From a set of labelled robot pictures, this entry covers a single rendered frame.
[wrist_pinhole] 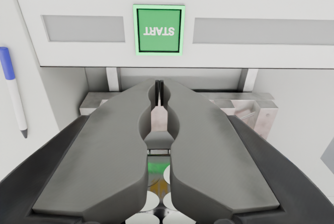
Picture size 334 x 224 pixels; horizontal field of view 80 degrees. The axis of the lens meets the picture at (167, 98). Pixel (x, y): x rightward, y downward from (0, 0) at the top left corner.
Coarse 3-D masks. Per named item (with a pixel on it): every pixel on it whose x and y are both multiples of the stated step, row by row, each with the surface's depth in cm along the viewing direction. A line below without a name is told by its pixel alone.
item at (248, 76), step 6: (246, 72) 39; (252, 72) 39; (240, 78) 42; (246, 78) 39; (252, 78) 39; (240, 84) 42; (246, 84) 40; (252, 84) 40; (240, 90) 42; (246, 90) 41
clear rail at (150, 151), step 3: (147, 150) 43; (150, 150) 43; (153, 150) 43; (156, 150) 43; (159, 150) 43; (162, 150) 43; (165, 150) 43; (168, 150) 43; (150, 153) 42; (153, 153) 43; (156, 153) 43; (159, 153) 43; (162, 153) 43; (165, 153) 43; (168, 153) 43
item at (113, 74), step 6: (108, 72) 38; (114, 72) 38; (108, 78) 39; (114, 78) 39; (120, 78) 41; (108, 84) 39; (114, 84) 39; (120, 84) 41; (114, 90) 40; (120, 90) 41
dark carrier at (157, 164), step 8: (152, 160) 44; (160, 160) 44; (168, 160) 44; (152, 168) 46; (160, 168) 46; (152, 176) 47; (160, 176) 47; (152, 184) 49; (160, 184) 49; (168, 184) 49; (160, 192) 51; (168, 192) 51; (160, 200) 53; (160, 208) 55; (160, 216) 57
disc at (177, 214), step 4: (168, 216) 57; (172, 216) 57; (176, 216) 57; (180, 216) 57; (184, 216) 57; (164, 220) 58; (168, 220) 58; (172, 220) 58; (176, 220) 58; (180, 220) 58; (184, 220) 58; (188, 220) 59; (192, 220) 59
